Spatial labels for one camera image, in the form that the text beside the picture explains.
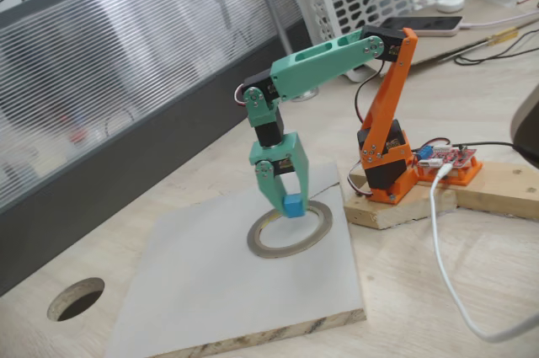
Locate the blue cube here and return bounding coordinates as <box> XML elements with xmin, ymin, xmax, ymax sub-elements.
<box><xmin>282</xmin><ymin>193</ymin><xmax>306</xmax><ymax>220</ymax></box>

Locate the light wooden base block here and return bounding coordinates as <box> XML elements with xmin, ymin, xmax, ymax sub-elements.
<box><xmin>343</xmin><ymin>163</ymin><xmax>459</xmax><ymax>231</ymax></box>

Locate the grey painted square board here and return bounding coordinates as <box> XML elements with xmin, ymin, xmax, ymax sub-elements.
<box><xmin>103</xmin><ymin>163</ymin><xmax>366</xmax><ymax>358</ymax></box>

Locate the red controller circuit board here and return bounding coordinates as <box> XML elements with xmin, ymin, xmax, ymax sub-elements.
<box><xmin>414</xmin><ymin>143</ymin><xmax>479</xmax><ymax>174</ymax></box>

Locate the frosted desk partition panel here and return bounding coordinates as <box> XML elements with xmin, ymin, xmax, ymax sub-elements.
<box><xmin>0</xmin><ymin>0</ymin><xmax>315</xmax><ymax>297</ymax></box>

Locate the smartphone with pale case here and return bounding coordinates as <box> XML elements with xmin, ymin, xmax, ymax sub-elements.
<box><xmin>377</xmin><ymin>15</ymin><xmax>464</xmax><ymax>38</ymax></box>

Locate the long wooden base plank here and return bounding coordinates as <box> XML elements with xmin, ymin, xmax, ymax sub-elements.
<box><xmin>452</xmin><ymin>158</ymin><xmax>539</xmax><ymax>223</ymax></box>

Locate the grey rounded blurry object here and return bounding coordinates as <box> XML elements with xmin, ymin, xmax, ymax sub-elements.
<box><xmin>509</xmin><ymin>83</ymin><xmax>539</xmax><ymax>168</ymax></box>

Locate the yellow black screwdriver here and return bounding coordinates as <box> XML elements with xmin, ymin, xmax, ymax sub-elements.
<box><xmin>486</xmin><ymin>27</ymin><xmax>520</xmax><ymax>45</ymax></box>

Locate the grey tape ring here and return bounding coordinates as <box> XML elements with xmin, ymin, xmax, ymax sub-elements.
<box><xmin>246</xmin><ymin>200</ymin><xmax>334</xmax><ymax>259</ymax></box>

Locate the white usb cable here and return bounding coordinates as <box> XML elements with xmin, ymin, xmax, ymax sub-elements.
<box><xmin>429</xmin><ymin>163</ymin><xmax>539</xmax><ymax>343</ymax></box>

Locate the orange controller board mount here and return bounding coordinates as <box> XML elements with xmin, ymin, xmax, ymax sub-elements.
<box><xmin>414</xmin><ymin>155</ymin><xmax>484</xmax><ymax>187</ymax></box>

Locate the black power cable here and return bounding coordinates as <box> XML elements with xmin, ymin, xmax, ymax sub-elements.
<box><xmin>452</xmin><ymin>140</ymin><xmax>534</xmax><ymax>161</ymax></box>

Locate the pale phone charging cable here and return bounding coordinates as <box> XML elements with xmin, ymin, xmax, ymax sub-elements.
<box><xmin>460</xmin><ymin>9</ymin><xmax>539</xmax><ymax>32</ymax></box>

